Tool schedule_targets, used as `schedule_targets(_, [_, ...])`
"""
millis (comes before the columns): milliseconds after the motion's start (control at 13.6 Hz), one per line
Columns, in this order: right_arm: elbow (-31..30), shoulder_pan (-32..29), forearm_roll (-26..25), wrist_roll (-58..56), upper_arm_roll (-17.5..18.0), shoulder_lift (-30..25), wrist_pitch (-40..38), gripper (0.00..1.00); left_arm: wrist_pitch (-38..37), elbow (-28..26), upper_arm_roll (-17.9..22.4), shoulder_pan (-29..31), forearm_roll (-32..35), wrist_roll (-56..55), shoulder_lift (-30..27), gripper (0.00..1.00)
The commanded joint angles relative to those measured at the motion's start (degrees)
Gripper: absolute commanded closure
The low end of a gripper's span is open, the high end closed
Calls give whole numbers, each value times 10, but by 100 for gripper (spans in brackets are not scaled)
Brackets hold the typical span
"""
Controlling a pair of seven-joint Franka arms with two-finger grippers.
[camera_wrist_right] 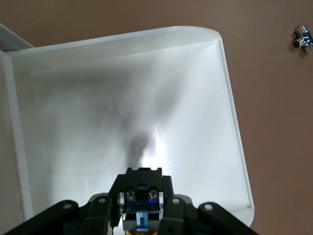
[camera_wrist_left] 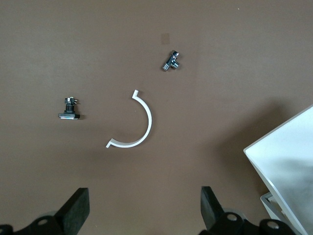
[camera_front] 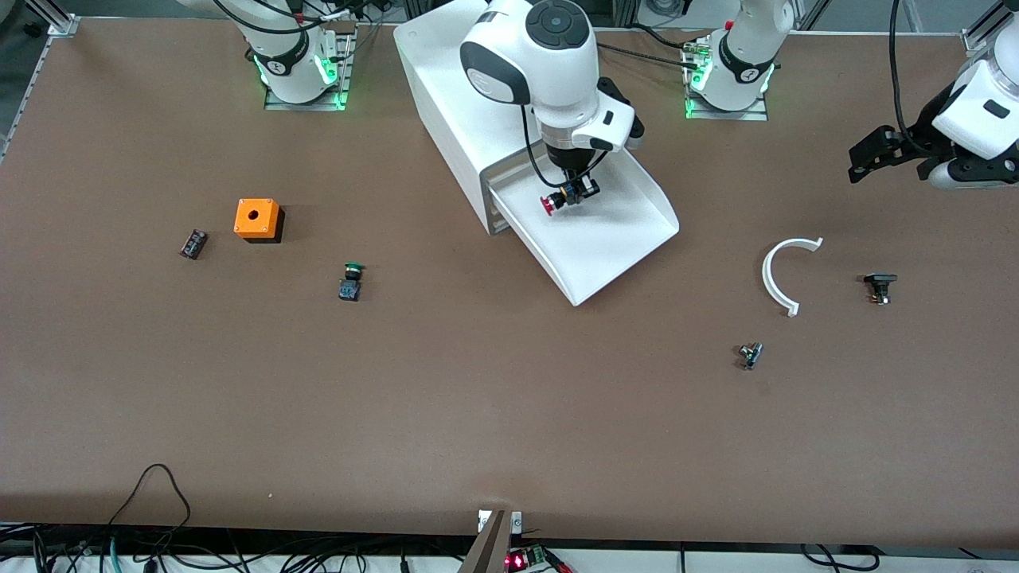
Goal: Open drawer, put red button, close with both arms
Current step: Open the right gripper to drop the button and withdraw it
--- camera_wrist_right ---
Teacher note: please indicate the white plastic drawer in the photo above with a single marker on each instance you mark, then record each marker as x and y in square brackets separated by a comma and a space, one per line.
[73, 110]

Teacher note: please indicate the chrome metal fitting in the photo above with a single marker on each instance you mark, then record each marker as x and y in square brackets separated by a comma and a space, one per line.
[302, 39]

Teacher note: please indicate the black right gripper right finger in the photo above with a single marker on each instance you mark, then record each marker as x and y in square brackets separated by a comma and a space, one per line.
[195, 220]

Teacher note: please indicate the white drawer cabinet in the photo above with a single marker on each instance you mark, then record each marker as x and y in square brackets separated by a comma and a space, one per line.
[9, 147]

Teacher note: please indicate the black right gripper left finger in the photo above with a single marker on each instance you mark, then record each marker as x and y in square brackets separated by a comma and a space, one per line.
[73, 220]

